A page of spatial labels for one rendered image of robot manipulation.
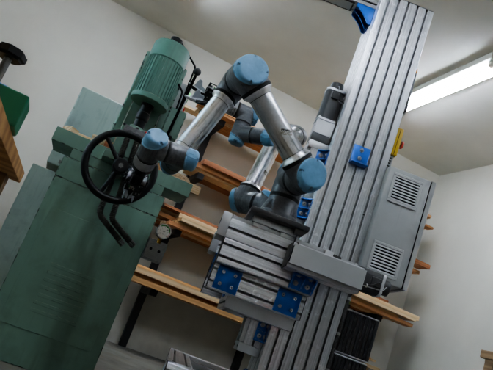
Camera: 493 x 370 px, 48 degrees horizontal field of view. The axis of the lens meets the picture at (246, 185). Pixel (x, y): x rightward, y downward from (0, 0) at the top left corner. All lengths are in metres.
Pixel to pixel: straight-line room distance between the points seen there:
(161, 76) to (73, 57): 2.53
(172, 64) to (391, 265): 1.29
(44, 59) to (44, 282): 3.00
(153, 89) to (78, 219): 0.67
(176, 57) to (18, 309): 1.25
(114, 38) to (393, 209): 3.43
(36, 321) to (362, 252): 1.29
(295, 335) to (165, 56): 1.34
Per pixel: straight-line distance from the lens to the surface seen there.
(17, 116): 0.84
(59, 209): 2.29
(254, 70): 1.93
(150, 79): 2.53
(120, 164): 2.12
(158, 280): 4.41
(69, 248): 2.27
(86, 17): 5.16
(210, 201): 4.95
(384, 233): 2.26
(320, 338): 2.21
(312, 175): 1.93
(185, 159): 1.81
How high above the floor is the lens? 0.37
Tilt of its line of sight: 15 degrees up
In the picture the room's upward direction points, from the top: 21 degrees clockwise
